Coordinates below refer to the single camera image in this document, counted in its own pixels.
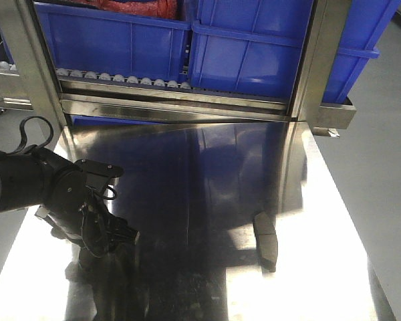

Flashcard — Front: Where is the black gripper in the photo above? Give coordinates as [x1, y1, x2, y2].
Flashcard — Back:
[36, 159, 140, 257]

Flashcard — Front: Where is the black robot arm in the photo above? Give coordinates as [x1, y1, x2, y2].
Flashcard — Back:
[0, 148, 140, 257]

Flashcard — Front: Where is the small blue bin below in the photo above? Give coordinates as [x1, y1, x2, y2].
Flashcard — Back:
[72, 115, 159, 126]

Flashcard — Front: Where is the roller track strip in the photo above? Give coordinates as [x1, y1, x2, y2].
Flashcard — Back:
[55, 68, 192, 90]

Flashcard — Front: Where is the large blue plastic bin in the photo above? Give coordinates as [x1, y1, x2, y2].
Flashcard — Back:
[35, 1, 195, 82]

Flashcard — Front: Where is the red bag in bin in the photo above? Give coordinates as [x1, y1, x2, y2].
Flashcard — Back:
[72, 0, 178, 19]

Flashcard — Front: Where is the stainless steel rack frame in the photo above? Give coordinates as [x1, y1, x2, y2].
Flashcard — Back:
[0, 1, 356, 136]

